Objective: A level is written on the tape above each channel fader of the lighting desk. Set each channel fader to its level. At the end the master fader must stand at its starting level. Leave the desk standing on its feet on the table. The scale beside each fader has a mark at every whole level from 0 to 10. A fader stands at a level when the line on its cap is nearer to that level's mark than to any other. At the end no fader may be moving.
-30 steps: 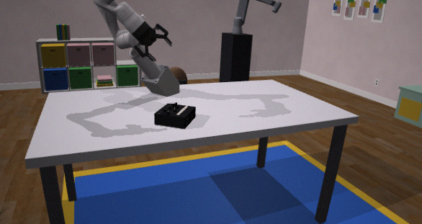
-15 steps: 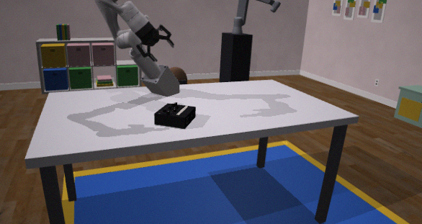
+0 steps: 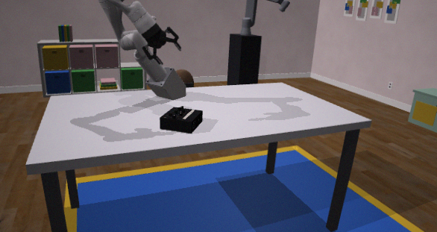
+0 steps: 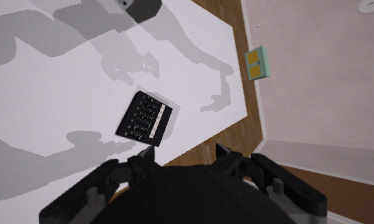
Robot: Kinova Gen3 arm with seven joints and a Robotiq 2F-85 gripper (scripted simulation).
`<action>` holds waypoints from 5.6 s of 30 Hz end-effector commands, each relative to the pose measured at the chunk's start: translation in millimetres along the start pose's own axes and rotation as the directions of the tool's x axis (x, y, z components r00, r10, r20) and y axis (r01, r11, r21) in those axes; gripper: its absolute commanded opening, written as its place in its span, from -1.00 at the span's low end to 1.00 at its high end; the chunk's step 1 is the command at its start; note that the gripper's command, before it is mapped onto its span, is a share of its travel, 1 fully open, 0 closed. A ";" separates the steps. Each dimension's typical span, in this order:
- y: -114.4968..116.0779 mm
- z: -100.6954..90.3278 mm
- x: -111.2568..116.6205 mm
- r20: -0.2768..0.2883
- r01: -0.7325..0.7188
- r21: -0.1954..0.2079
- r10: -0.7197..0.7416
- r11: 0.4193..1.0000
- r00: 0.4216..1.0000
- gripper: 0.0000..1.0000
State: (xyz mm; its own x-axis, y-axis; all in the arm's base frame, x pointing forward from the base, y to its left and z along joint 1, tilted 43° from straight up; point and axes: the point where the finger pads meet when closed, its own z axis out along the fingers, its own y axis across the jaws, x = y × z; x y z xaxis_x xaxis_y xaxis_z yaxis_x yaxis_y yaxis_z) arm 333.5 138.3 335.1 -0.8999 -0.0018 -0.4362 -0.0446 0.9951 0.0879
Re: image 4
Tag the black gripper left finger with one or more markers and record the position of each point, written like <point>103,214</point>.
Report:
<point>81,203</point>

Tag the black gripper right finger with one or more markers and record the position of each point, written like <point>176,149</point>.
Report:
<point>303,203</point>

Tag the black lighting desk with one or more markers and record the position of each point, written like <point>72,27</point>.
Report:
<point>145,119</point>

